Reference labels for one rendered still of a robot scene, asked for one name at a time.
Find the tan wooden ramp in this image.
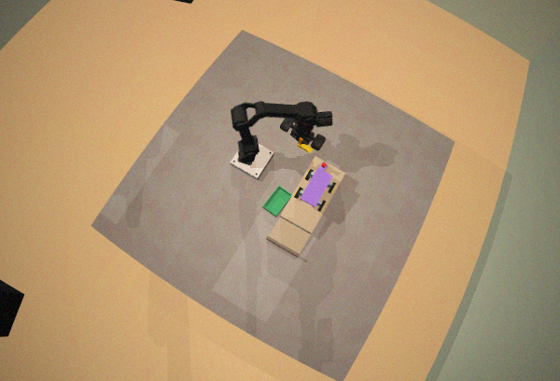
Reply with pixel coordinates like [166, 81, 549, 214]
[266, 156, 345, 257]

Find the yellow wedge chock with orange handle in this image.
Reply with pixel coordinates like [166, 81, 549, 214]
[298, 137, 313, 153]

